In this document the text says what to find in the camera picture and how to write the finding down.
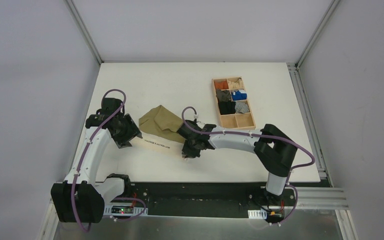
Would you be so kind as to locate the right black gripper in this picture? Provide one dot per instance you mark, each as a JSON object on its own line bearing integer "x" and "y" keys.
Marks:
{"x": 189, "y": 145}

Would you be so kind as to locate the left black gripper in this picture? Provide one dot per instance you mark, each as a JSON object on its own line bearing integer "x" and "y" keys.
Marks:
{"x": 128, "y": 133}

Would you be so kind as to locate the olive and cream underwear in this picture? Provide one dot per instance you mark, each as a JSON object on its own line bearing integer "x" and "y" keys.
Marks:
{"x": 159, "y": 128}

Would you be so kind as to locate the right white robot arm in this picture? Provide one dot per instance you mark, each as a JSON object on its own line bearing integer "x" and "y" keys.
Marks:
{"x": 273, "y": 148}

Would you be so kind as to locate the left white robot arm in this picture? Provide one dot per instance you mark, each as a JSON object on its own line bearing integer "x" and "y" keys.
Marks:
{"x": 77, "y": 198}

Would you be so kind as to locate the black rolled underwear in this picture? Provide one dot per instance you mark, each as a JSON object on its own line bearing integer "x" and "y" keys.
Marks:
{"x": 226, "y": 107}

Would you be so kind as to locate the dark grey rolled underwear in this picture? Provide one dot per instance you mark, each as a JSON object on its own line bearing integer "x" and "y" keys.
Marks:
{"x": 223, "y": 95}

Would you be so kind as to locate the orange rolled underwear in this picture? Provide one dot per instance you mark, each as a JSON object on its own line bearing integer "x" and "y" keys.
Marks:
{"x": 221, "y": 85}

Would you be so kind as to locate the grey striped rolled underwear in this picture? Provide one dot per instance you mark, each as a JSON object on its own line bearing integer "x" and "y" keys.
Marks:
{"x": 241, "y": 107}

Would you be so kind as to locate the blue rolled underwear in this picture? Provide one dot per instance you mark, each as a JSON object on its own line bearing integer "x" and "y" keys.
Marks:
{"x": 239, "y": 95}

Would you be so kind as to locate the beige rolled underwear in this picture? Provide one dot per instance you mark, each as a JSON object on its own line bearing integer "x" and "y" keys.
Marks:
{"x": 235, "y": 83}

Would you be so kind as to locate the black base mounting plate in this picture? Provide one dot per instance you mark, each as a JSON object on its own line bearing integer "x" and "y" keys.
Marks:
{"x": 230, "y": 200}

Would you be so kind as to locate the wooden compartment box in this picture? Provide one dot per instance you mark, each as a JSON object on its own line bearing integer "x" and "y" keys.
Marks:
{"x": 234, "y": 121}

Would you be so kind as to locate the left white cable duct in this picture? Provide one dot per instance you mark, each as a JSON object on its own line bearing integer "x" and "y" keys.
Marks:
{"x": 124, "y": 211}

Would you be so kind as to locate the white cable duct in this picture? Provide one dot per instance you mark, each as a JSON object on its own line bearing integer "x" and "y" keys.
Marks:
{"x": 124, "y": 211}
{"x": 258, "y": 214}

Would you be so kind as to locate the right white cable duct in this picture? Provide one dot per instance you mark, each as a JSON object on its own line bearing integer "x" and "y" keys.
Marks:
{"x": 258, "y": 214}

